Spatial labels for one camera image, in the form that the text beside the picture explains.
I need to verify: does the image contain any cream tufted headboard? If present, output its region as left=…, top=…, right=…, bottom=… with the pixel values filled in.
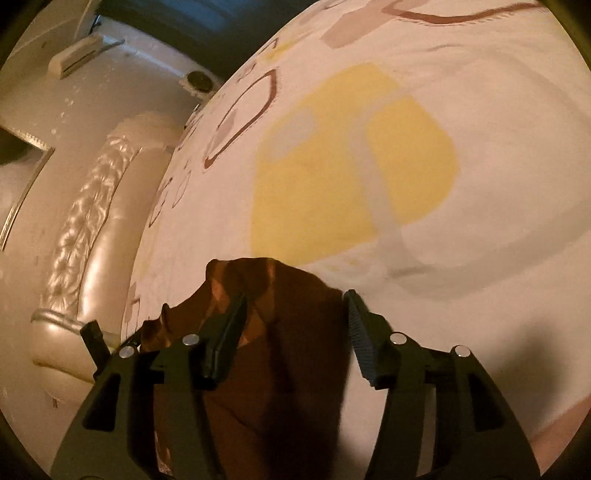
left=30, top=113, right=185, bottom=402

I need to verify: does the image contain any brown garment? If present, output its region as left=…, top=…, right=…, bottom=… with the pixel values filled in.
left=139, top=257, right=370, bottom=480

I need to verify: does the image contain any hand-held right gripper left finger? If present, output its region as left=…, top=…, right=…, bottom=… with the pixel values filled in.
left=50, top=293, right=250, bottom=480

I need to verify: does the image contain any dark curtain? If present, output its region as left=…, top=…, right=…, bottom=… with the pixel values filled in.
left=95, top=0, right=245, bottom=42

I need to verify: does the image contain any printed white bed sheet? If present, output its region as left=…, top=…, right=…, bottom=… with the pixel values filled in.
left=121, top=0, right=591, bottom=476

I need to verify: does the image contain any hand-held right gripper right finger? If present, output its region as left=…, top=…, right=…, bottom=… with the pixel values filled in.
left=344, top=289, right=542, bottom=480

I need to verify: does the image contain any framed wall picture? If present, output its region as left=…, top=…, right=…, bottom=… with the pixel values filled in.
left=0, top=124, right=56, bottom=252

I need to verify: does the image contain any white wall air conditioner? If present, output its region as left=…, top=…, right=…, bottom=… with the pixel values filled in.
left=47, top=33, right=125, bottom=80

